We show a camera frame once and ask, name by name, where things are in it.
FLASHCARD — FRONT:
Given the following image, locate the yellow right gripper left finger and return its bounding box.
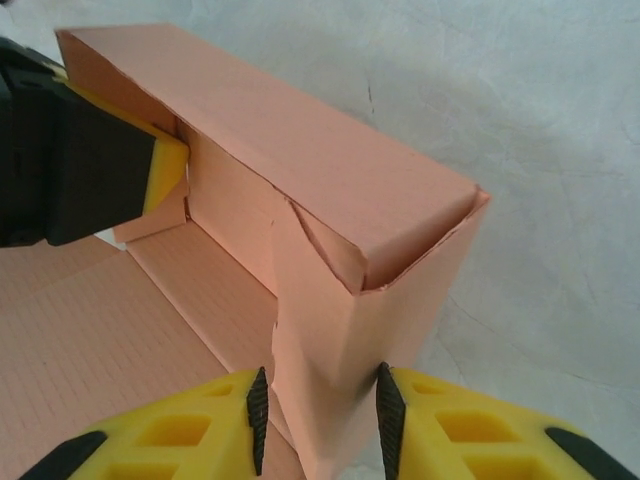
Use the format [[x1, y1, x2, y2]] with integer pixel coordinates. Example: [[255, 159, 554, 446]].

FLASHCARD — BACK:
[[27, 367, 274, 480]]

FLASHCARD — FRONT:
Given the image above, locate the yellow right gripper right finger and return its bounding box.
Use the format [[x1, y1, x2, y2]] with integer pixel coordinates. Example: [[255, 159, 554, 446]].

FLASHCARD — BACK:
[[374, 362, 640, 480]]

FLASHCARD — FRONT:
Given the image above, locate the pink paper box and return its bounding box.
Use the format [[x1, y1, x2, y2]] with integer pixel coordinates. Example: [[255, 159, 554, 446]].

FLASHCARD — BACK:
[[0, 27, 494, 480]]

